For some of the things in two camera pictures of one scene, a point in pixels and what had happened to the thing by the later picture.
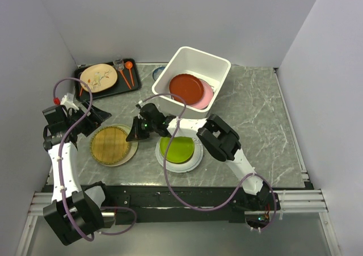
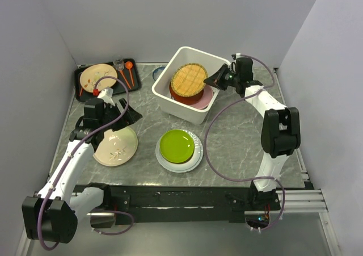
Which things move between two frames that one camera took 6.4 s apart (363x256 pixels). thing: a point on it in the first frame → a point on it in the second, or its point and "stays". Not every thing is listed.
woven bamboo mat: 108,145 → 188,79
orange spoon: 129,65 stays
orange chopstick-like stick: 125,78 stays
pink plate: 207,96 stays
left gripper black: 94,120 → 130,116
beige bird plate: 98,77 stays
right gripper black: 136,132 → 217,79
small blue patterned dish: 157,72 stays
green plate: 181,148 stays
